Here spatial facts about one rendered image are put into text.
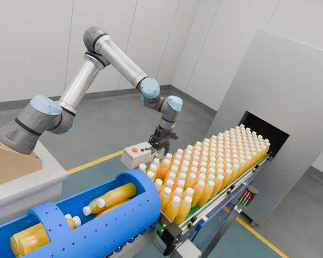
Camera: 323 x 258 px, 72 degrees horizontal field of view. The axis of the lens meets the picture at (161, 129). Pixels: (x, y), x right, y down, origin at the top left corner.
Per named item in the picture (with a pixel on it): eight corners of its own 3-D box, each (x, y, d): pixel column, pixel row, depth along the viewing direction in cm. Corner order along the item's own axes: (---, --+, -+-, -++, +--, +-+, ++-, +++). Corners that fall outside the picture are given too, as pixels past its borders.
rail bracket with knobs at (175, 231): (156, 236, 116) (162, 224, 112) (165, 229, 122) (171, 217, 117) (169, 252, 112) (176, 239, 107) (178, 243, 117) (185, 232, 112)
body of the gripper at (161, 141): (147, 143, 114) (154, 124, 108) (158, 140, 120) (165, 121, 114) (157, 152, 110) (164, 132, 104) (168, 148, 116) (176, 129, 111)
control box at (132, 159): (120, 160, 143) (123, 147, 138) (142, 152, 158) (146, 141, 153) (129, 170, 138) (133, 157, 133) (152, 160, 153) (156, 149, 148)
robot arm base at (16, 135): (-9, 127, 90) (8, 108, 92) (24, 143, 102) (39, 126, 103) (-1, 144, 81) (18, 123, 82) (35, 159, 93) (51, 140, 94)
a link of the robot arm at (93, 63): (29, 123, 99) (92, 26, 109) (48, 129, 114) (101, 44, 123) (52, 134, 98) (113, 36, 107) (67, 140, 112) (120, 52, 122)
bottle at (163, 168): (164, 185, 151) (173, 165, 142) (156, 187, 148) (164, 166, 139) (160, 178, 156) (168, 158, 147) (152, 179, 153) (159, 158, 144)
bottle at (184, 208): (176, 214, 133) (187, 193, 125) (184, 223, 129) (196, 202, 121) (168, 219, 129) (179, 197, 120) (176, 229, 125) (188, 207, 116)
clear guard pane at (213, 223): (173, 271, 149) (200, 226, 125) (226, 216, 205) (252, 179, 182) (173, 271, 148) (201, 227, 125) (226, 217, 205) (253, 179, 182)
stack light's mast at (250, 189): (230, 207, 123) (244, 187, 115) (235, 202, 127) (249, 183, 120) (240, 215, 120) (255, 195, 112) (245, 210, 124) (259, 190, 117)
